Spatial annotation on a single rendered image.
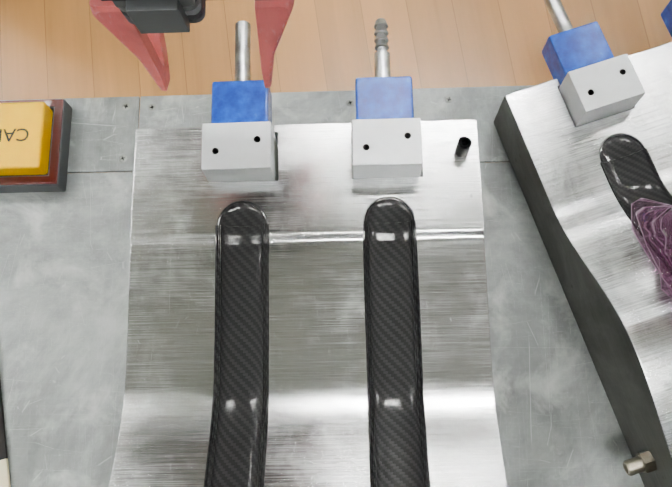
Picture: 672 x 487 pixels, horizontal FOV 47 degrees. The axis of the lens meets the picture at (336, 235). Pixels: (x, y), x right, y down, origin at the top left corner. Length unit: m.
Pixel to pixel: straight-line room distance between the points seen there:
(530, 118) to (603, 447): 0.27
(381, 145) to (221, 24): 0.25
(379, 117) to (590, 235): 0.18
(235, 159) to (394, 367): 0.19
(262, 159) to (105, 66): 0.24
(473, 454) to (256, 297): 0.19
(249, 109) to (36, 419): 0.30
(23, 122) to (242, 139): 0.22
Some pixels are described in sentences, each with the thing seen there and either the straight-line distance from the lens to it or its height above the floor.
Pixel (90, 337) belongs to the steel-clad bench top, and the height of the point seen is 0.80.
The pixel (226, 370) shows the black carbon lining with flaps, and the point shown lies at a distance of 0.56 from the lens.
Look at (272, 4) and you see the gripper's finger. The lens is 0.41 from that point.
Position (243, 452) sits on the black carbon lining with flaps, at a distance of 0.54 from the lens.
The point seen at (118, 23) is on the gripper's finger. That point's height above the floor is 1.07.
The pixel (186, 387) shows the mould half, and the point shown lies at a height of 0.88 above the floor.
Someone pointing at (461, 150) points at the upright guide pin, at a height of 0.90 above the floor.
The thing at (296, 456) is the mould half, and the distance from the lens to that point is 0.53.
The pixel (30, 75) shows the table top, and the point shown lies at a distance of 0.77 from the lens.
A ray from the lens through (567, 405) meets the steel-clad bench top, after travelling 0.65.
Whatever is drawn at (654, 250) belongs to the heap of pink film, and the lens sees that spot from 0.60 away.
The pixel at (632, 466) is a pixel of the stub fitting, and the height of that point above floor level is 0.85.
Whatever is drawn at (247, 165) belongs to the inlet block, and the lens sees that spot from 0.55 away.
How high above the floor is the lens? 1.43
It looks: 75 degrees down
